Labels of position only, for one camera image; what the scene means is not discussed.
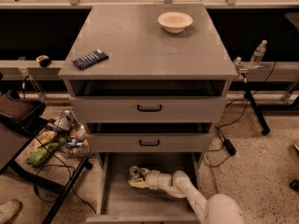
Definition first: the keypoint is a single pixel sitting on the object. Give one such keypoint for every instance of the grey drawer cabinet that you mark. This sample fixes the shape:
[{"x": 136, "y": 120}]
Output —
[{"x": 139, "y": 48}]

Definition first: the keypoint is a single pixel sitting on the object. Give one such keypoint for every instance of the green snack bag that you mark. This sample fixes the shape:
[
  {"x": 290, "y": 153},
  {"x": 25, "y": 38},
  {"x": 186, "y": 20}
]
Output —
[{"x": 44, "y": 150}]

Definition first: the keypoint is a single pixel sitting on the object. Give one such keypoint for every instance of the white bowl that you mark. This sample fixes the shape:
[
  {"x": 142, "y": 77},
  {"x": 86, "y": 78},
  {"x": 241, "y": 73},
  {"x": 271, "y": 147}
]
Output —
[{"x": 175, "y": 22}]

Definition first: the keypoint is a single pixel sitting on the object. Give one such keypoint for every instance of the black tripod stand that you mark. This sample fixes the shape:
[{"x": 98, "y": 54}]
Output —
[{"x": 242, "y": 71}]

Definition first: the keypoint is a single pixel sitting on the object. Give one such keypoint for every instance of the bottom grey drawer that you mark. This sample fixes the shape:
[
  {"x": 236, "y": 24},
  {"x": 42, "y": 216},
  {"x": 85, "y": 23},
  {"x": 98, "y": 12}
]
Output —
[{"x": 119, "y": 203}]

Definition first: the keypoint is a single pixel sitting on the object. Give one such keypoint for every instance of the black side table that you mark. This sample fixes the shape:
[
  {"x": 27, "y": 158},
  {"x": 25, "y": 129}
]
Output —
[{"x": 21, "y": 122}]

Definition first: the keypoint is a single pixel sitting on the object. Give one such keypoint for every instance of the dark blue snack bar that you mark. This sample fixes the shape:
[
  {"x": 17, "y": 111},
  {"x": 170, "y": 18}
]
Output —
[{"x": 90, "y": 59}]

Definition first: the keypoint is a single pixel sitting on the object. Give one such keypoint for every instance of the black tape measure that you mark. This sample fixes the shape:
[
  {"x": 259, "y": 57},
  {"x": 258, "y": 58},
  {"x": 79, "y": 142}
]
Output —
[{"x": 43, "y": 60}]

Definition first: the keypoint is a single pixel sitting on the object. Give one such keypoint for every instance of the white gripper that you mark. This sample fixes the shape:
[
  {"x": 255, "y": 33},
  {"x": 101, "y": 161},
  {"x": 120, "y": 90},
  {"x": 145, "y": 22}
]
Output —
[{"x": 152, "y": 179}]

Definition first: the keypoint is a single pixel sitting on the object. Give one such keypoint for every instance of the green soda can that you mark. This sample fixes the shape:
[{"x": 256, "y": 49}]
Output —
[{"x": 134, "y": 174}]

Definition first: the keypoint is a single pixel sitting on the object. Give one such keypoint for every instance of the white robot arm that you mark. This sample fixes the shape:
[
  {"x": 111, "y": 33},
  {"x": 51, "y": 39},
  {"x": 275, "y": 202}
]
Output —
[{"x": 219, "y": 209}]

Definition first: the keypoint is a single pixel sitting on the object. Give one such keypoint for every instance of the wire basket of items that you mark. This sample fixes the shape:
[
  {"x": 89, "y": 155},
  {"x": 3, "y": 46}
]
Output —
[{"x": 71, "y": 135}]

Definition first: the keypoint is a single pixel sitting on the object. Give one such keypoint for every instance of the top grey drawer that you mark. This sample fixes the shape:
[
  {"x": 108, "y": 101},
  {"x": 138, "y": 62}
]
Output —
[{"x": 148, "y": 101}]

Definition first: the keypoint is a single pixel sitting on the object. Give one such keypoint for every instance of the white shoe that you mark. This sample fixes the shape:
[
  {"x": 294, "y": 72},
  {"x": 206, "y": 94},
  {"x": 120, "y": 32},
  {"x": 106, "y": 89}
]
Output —
[{"x": 8, "y": 210}]

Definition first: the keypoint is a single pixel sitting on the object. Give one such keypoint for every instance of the brown shoe at right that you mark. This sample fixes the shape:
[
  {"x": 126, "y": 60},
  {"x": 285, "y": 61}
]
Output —
[{"x": 296, "y": 145}]

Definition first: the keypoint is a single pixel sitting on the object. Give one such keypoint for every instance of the clear plastic water bottle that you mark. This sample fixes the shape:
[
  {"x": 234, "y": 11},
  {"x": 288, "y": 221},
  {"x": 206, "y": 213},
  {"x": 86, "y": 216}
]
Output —
[{"x": 258, "y": 54}]

